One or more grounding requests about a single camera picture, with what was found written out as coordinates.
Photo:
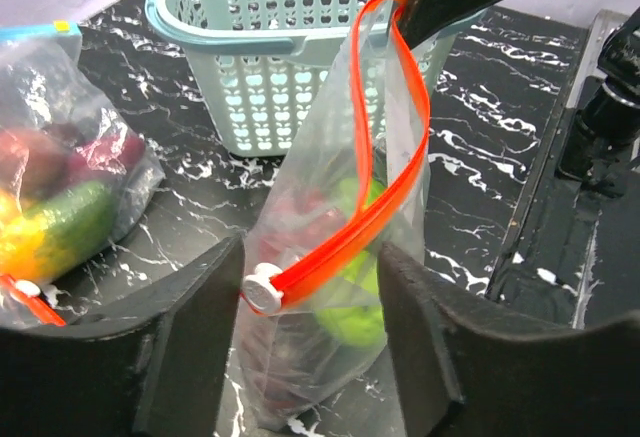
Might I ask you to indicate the light blue plastic basket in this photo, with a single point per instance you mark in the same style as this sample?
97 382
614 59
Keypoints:
258 63

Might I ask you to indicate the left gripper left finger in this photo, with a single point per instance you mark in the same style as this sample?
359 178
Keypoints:
149 364

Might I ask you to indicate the green custard apple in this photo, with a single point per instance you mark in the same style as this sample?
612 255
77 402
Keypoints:
348 307

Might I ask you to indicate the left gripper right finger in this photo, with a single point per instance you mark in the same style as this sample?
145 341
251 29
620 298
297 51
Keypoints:
465 366

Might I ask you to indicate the orange-zipper clear bag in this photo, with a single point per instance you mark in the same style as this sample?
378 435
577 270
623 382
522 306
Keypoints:
370 121
22 306

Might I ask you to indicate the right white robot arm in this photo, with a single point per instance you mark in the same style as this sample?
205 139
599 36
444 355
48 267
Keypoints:
607 125

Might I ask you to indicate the green lime fruit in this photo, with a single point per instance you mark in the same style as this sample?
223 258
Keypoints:
347 193

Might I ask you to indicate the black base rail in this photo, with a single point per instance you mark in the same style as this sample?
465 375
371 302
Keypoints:
571 255

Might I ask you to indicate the blue-zipper clear bag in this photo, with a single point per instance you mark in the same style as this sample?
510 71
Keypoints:
43 88

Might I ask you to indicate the magenta round fruit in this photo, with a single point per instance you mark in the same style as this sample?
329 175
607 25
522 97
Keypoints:
105 158

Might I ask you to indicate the red apple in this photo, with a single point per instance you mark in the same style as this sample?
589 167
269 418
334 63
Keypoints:
31 161

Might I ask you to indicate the red grape bunch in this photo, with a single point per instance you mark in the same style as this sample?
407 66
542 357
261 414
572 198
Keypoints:
304 221

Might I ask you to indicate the green yellow mango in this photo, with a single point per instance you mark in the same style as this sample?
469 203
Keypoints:
58 234

